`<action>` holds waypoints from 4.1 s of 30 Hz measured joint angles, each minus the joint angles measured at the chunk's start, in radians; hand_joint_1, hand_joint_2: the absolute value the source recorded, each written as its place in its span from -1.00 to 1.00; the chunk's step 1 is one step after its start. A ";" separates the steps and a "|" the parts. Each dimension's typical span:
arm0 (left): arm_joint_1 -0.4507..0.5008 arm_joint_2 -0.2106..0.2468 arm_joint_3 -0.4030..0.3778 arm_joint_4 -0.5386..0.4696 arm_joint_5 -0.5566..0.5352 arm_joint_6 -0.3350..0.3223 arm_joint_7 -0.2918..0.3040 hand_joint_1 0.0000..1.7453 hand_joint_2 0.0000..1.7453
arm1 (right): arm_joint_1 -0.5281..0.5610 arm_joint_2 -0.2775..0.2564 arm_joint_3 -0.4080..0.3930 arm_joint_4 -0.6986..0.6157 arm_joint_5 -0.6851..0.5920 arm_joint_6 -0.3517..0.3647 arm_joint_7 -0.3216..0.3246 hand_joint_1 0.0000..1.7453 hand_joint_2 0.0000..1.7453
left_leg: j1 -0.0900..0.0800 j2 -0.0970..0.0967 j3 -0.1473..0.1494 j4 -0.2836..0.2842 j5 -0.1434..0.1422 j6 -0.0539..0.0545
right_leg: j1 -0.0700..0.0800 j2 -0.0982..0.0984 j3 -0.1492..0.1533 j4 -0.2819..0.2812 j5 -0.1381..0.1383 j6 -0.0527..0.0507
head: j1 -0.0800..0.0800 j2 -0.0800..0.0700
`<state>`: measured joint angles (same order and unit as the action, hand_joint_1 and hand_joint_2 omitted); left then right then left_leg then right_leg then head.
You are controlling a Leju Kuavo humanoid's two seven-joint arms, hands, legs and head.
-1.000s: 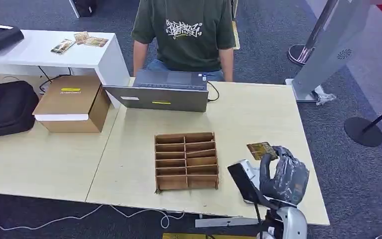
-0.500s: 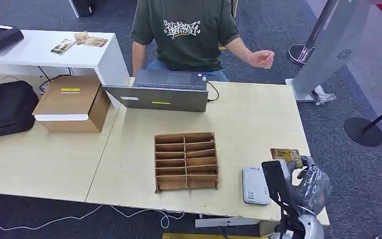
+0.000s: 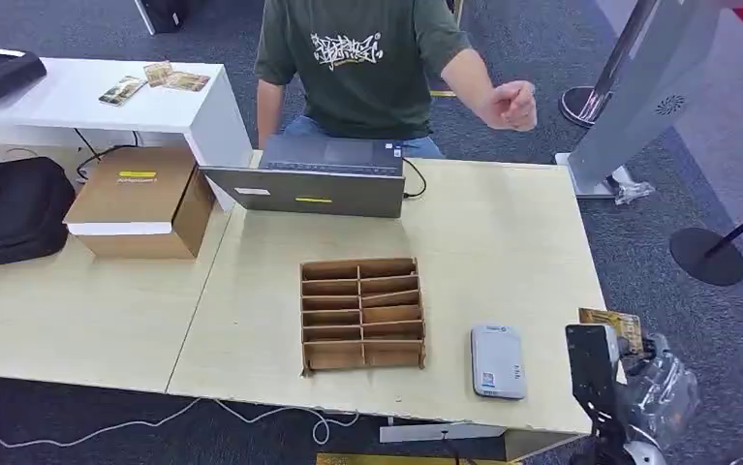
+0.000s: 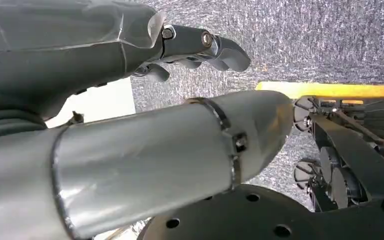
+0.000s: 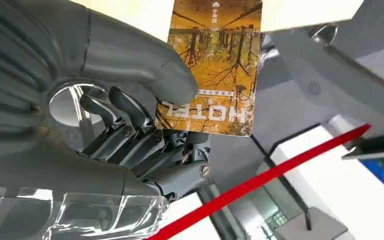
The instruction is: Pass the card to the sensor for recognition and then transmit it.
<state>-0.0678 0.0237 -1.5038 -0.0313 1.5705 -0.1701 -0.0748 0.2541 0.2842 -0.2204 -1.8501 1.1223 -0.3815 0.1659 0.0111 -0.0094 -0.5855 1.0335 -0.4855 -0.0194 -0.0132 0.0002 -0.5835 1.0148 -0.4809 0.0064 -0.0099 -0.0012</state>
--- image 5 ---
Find ribbed grey right arm sleeve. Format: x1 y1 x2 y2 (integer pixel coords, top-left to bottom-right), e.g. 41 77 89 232
0 0 91 153

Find clear plastic hand cover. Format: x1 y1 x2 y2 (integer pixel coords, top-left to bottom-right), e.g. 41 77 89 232
0 184 170 240

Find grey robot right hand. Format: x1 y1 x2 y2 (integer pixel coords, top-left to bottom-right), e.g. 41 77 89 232
0 9 211 240

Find red barrier belt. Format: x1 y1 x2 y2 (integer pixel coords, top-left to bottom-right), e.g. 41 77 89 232
145 123 372 240

